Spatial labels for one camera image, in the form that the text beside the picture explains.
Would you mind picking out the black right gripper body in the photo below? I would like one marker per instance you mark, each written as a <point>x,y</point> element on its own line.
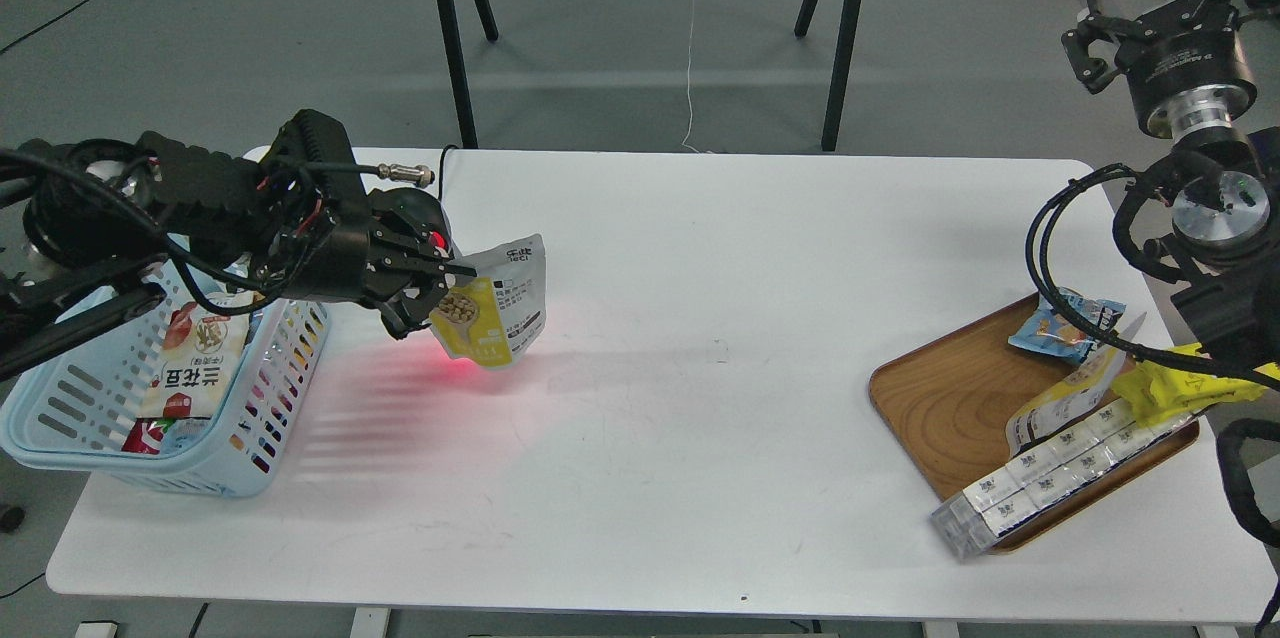
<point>1185,50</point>

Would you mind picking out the black trestle leg right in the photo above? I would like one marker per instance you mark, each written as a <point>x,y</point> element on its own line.
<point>839,81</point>

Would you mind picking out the blue cookie snack packet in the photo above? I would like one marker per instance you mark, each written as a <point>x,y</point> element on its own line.
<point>1046,331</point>

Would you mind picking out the yellow cartoon face snack bag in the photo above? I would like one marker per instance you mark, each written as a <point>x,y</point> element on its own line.
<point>1156,394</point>

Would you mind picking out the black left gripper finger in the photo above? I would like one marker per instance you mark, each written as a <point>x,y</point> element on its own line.
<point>407,253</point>
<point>410,311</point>

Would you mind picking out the round wooden tray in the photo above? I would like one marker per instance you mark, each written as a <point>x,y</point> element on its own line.
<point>948,402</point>

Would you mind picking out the yellow chickpea snack pouch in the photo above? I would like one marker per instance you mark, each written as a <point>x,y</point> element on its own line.
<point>493,318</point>

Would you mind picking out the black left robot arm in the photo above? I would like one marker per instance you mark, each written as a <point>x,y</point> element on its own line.
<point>306,222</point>

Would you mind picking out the white yellow snack pouch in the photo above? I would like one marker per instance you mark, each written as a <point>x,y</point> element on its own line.
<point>1066,401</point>

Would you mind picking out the white snack bag in basket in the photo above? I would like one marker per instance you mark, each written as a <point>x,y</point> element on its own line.
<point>197,363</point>

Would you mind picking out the clear pack of white boxes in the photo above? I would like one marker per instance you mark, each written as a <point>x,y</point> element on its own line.
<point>1048,483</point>

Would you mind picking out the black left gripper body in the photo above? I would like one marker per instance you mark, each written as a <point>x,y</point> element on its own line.
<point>340,266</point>

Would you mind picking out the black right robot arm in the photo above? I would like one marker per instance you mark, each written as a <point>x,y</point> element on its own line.
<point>1203,217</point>

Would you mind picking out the light blue plastic basket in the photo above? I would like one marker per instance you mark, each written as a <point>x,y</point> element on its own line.
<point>75,412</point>

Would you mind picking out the black barcode scanner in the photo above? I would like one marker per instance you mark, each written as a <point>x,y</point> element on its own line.
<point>419,217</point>

